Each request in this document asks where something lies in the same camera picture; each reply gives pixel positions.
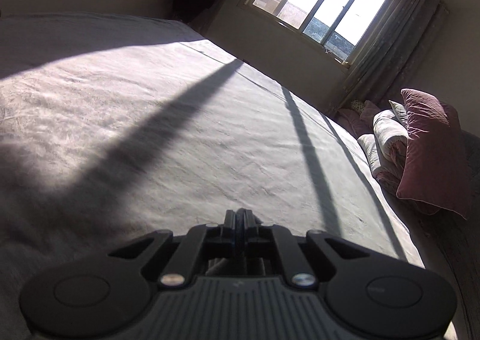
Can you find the window with metal frame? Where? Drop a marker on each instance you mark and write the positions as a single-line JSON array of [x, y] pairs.
[[320, 0]]

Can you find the folded white pink quilt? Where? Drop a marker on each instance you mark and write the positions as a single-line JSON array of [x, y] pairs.
[[385, 150]]

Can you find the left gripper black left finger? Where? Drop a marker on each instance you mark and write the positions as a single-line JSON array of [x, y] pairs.
[[172, 262]]

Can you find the grey pillow behind maroon pillow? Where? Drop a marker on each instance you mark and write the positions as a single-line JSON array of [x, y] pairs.
[[399, 113]]

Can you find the maroon velvet pillow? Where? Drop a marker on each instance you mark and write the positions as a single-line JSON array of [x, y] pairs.
[[436, 172]]

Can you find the grey bed sheet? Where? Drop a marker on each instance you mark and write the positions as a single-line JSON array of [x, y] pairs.
[[114, 126]]

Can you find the pink bedding pile by curtain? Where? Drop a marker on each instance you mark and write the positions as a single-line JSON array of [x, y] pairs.
[[358, 119]]

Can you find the grey patterned curtain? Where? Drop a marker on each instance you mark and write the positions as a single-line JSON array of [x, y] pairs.
[[394, 56]]

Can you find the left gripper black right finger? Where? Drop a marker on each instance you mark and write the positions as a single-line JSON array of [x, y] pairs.
[[303, 262]]

